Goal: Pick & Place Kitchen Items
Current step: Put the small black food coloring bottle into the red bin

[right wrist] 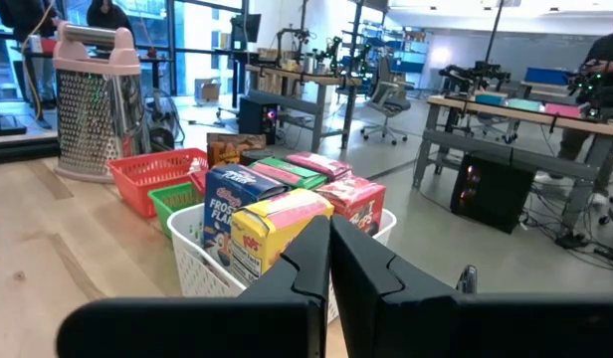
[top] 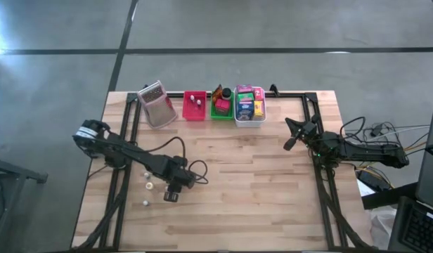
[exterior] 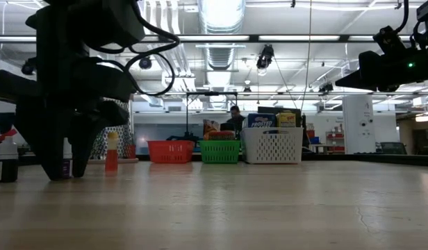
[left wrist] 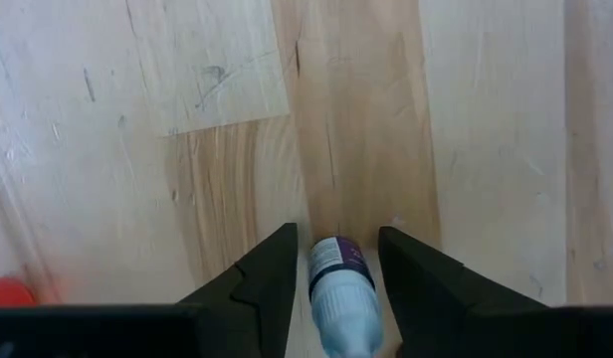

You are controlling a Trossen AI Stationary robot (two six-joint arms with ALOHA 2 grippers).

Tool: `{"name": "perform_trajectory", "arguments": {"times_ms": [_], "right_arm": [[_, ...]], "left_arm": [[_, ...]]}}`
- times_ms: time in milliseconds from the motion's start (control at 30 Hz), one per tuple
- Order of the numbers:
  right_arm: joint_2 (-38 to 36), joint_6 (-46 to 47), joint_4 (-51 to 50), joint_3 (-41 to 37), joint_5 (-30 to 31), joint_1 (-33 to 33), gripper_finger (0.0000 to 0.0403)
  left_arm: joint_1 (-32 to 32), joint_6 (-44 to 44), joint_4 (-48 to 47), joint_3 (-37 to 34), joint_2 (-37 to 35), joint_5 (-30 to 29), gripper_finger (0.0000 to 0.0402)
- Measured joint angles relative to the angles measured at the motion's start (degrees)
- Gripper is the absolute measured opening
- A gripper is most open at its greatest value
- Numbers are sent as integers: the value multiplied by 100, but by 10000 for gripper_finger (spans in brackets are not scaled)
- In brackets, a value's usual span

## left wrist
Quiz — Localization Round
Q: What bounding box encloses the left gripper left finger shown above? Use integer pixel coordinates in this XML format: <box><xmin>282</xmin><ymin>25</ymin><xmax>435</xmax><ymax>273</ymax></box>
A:
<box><xmin>0</xmin><ymin>222</ymin><xmax>301</xmax><ymax>358</ymax></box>

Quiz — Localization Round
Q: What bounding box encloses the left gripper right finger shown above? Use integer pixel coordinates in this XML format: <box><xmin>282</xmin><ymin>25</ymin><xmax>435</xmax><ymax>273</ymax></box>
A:
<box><xmin>377</xmin><ymin>226</ymin><xmax>613</xmax><ymax>358</ymax></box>

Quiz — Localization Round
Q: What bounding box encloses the small purple-label dropper bottle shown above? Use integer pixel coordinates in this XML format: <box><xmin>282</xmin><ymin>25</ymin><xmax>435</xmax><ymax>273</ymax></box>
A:
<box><xmin>306</xmin><ymin>236</ymin><xmax>386</xmax><ymax>358</ymax></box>

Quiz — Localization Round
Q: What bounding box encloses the red bottle yellow cap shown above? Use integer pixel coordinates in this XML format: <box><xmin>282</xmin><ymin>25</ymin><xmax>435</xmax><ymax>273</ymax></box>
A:
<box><xmin>0</xmin><ymin>275</ymin><xmax>39</xmax><ymax>309</ymax></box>

